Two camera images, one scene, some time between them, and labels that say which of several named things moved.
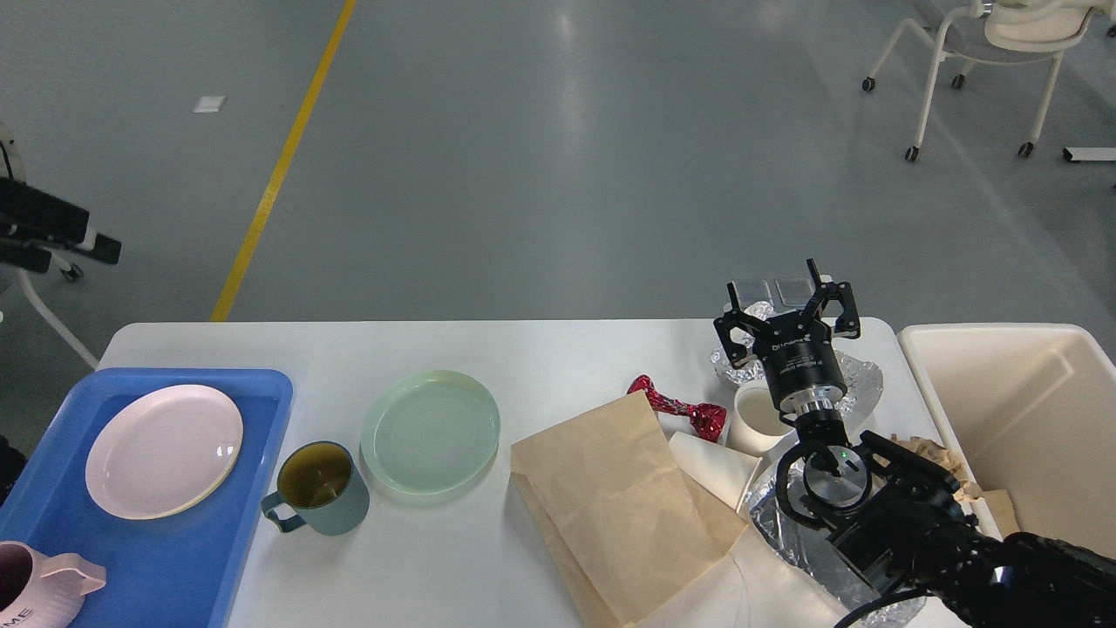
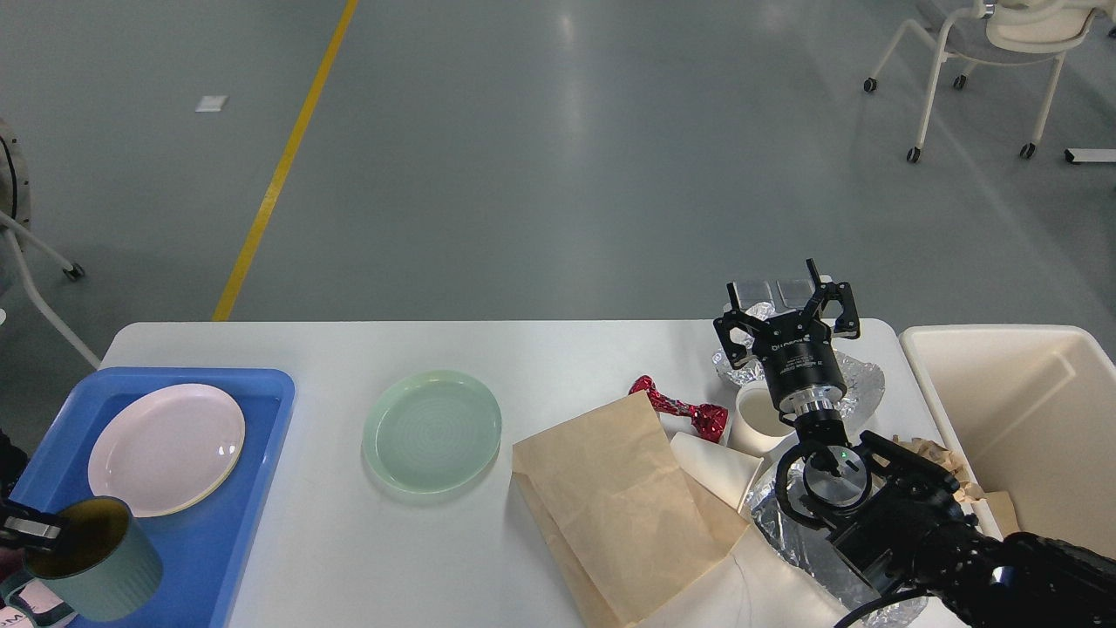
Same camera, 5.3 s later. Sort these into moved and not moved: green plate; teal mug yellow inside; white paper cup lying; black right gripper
Moved: teal mug yellow inside
Not moved: green plate; white paper cup lying; black right gripper
